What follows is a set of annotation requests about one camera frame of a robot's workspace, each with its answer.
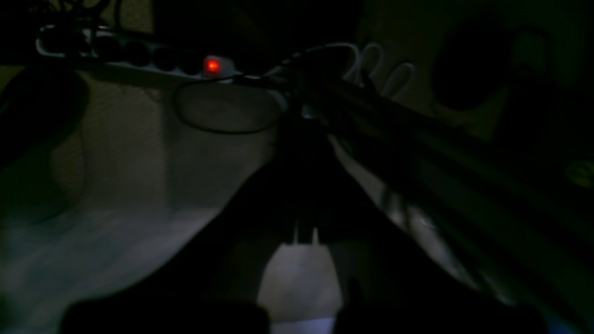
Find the black power strip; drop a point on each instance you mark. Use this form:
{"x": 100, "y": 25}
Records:
{"x": 133, "y": 58}

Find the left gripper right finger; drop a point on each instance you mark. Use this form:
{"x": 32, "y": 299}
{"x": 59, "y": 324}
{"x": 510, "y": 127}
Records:
{"x": 390, "y": 285}

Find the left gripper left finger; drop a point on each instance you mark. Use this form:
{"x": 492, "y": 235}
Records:
{"x": 211, "y": 285}

